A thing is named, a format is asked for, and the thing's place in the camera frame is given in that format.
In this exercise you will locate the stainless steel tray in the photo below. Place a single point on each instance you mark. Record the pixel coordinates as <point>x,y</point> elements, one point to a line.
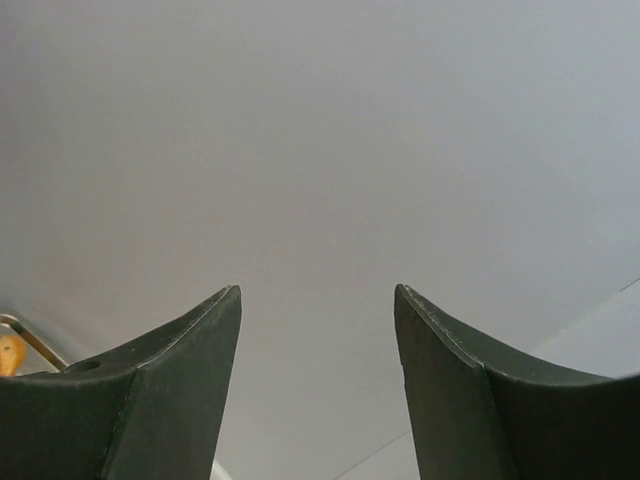
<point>39,355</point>

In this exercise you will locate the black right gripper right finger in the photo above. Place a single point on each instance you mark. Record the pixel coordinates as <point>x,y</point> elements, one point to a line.
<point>481,409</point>

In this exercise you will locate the long orange toy bread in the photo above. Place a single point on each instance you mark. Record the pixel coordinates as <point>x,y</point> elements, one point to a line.
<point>12,354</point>

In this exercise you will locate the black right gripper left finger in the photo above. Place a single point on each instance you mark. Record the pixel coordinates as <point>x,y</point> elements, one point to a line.
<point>151,408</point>

